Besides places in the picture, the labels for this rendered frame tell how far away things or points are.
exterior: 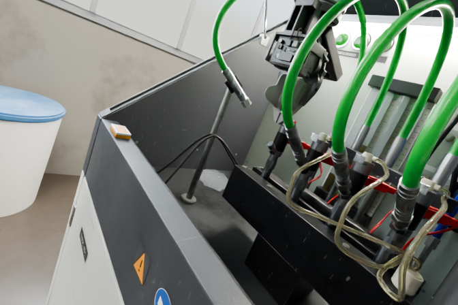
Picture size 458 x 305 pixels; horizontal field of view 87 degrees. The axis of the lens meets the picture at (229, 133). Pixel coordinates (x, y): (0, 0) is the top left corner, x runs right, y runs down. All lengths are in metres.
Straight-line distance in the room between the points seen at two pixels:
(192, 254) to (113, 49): 1.85
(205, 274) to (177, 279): 0.04
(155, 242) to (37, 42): 1.82
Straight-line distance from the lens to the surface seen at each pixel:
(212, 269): 0.29
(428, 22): 0.76
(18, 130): 1.59
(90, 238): 0.61
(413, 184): 0.30
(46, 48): 2.04
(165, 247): 0.33
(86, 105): 2.10
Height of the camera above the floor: 1.14
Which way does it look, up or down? 11 degrees down
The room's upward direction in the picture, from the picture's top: 22 degrees clockwise
